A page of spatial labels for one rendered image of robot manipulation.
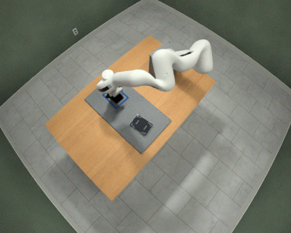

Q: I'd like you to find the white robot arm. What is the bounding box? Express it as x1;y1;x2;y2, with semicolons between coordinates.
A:
96;39;213;98

